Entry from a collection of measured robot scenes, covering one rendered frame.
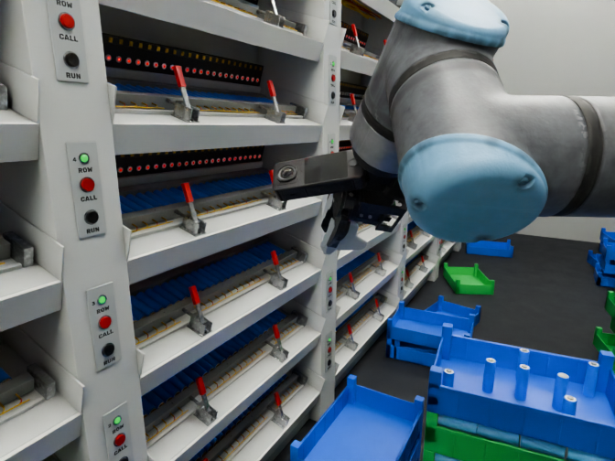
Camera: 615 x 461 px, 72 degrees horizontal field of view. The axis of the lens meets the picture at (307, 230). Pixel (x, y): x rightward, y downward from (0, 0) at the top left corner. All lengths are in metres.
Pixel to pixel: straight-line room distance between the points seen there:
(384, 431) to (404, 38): 0.94
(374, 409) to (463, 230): 0.93
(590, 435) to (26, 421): 0.80
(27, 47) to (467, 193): 0.49
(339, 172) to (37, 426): 0.51
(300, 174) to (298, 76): 0.66
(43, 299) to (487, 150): 0.53
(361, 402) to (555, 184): 0.97
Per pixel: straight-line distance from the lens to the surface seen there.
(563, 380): 0.87
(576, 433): 0.82
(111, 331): 0.68
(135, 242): 0.72
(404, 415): 1.19
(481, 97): 0.32
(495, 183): 0.29
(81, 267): 0.63
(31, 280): 0.63
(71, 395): 0.71
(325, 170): 0.51
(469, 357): 0.99
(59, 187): 0.60
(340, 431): 1.14
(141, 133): 0.68
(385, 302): 1.92
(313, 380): 1.35
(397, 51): 0.39
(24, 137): 0.59
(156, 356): 0.79
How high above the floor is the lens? 0.88
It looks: 14 degrees down
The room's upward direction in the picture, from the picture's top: straight up
